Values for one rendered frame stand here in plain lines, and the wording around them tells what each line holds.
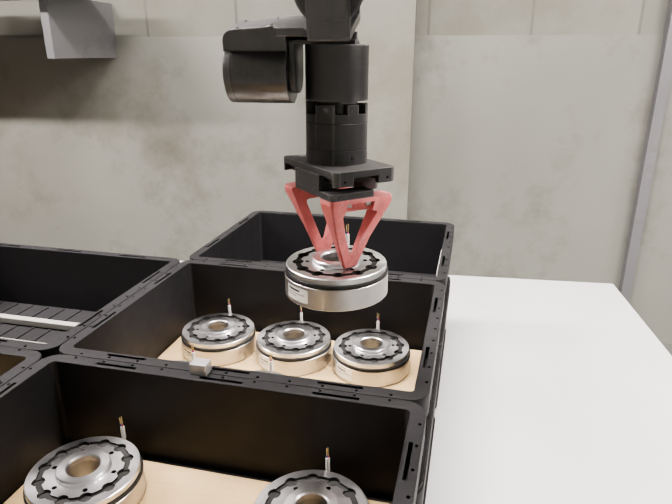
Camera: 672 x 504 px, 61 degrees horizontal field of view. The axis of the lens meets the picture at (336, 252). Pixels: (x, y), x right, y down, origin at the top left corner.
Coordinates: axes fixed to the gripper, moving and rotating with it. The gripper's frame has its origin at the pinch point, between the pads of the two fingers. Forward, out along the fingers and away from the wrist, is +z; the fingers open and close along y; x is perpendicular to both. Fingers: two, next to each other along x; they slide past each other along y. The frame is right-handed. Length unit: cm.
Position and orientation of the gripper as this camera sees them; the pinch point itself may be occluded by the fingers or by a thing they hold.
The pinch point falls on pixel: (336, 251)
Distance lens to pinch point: 56.7
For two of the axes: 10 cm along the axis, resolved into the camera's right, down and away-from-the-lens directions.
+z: -0.1, 9.4, 3.3
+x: 8.5, -1.7, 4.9
